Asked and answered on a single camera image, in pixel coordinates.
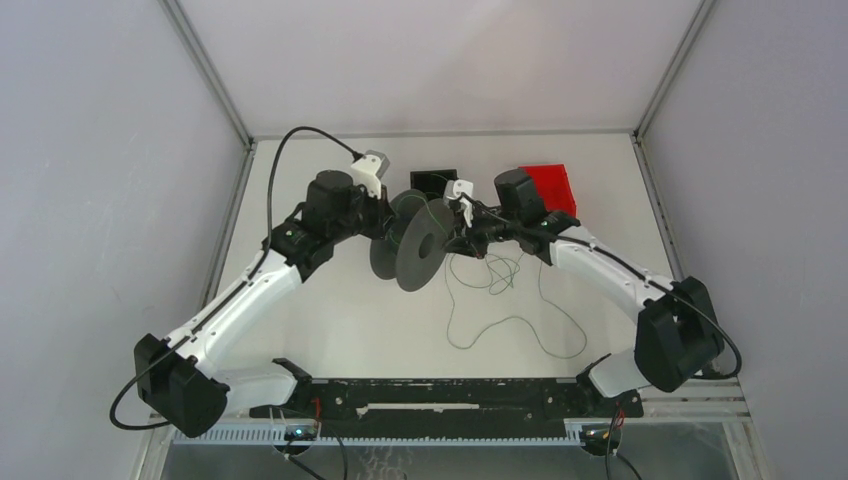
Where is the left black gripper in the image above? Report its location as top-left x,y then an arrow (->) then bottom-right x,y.
328,180 -> 399,244

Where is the long green cable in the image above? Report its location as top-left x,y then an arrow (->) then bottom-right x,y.
388,198 -> 590,362

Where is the dark grey cable spool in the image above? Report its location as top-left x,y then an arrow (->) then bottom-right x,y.
369,189 -> 454,292

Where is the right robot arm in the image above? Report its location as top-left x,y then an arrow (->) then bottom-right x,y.
444,169 -> 741,416

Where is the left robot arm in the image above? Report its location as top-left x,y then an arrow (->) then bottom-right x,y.
131,170 -> 391,438

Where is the black plastic bin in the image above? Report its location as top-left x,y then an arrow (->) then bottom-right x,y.
410,169 -> 458,199

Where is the red plastic bin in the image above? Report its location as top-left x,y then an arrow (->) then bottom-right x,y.
520,164 -> 577,217

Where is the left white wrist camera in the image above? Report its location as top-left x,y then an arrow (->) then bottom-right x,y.
350,150 -> 390,200

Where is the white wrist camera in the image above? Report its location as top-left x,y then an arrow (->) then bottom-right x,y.
443,179 -> 474,227
350,150 -> 390,200

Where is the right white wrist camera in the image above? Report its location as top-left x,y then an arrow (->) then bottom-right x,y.
443,179 -> 474,227

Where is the left black camera cable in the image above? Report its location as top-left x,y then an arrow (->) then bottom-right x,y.
108,125 -> 366,432

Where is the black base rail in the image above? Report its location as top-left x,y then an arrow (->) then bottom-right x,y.
249,378 -> 644,440

